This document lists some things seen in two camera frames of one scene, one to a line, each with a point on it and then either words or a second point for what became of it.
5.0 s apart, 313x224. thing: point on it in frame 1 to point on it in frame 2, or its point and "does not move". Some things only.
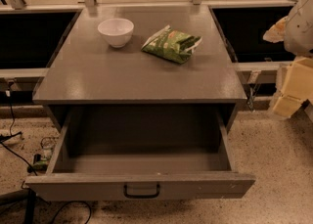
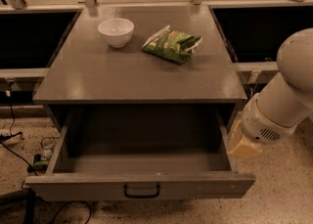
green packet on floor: (39, 166) does not move
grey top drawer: (142, 152) does not move
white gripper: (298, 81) to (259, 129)
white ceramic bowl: (117, 30) does not move
